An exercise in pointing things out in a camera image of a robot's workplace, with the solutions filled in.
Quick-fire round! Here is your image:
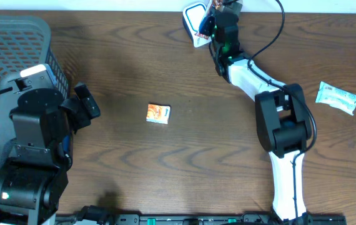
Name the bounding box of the red Top chocolate bar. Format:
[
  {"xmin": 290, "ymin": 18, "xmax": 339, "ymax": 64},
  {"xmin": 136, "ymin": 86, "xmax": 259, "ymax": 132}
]
[{"xmin": 195, "ymin": 0, "xmax": 224, "ymax": 39}]

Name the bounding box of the orange tissue packet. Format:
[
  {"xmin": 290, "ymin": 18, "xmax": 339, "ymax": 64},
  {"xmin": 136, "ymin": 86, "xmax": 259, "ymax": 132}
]
[{"xmin": 146, "ymin": 104, "xmax": 171, "ymax": 124}]

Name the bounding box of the teal snack packet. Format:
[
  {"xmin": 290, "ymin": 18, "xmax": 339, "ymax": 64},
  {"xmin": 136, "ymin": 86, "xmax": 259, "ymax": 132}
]
[{"xmin": 315, "ymin": 81, "xmax": 356, "ymax": 116}]

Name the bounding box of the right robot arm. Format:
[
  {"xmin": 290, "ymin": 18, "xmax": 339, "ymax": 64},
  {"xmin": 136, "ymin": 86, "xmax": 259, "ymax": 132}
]
[{"xmin": 197, "ymin": 1, "xmax": 317, "ymax": 224}]

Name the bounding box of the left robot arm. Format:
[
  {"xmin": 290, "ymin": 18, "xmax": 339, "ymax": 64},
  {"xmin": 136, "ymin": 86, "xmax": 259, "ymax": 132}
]
[{"xmin": 0, "ymin": 64, "xmax": 101, "ymax": 224}]

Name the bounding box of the white barcode scanner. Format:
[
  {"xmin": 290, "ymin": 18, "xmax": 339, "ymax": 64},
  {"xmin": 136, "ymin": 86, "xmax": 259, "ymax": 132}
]
[{"xmin": 182, "ymin": 2, "xmax": 211, "ymax": 48}]

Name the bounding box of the grey plastic mesh basket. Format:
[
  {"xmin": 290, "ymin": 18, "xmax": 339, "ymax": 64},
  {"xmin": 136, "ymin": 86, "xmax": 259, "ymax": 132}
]
[{"xmin": 0, "ymin": 16, "xmax": 70, "ymax": 167}]

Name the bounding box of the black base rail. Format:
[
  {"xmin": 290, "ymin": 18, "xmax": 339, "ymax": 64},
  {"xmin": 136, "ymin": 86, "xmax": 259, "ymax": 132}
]
[{"xmin": 54, "ymin": 206, "xmax": 347, "ymax": 225}]

